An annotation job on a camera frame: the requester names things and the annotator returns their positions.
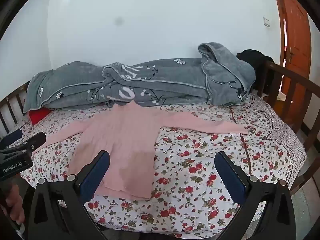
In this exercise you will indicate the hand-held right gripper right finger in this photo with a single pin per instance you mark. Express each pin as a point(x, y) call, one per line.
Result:
point(231, 177)

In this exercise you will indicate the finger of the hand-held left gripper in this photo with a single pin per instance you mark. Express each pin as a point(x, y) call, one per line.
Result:
point(11, 137)
point(35, 141)

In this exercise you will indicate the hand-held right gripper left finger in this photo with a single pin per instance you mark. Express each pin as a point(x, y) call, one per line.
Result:
point(96, 177)

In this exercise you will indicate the pink knitted sweater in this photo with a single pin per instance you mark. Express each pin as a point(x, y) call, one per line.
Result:
point(120, 150)

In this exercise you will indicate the person's left hand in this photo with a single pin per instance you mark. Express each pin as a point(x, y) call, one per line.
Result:
point(15, 205)

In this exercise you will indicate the red cloth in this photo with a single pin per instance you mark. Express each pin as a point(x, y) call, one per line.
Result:
point(38, 116)

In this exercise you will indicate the floral bed sheet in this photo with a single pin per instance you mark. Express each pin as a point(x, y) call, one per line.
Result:
point(200, 180)

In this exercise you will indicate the grey printed blanket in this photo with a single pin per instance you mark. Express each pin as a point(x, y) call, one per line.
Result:
point(175, 80)

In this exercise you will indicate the black cloth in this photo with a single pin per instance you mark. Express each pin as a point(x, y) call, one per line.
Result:
point(252, 56)

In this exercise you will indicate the orange wooden door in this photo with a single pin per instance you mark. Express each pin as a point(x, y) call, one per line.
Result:
point(295, 30)

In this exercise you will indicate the wooden bed frame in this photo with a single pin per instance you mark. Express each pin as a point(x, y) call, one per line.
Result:
point(287, 72)

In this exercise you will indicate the white light switch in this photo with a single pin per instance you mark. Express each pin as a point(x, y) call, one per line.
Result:
point(266, 22)

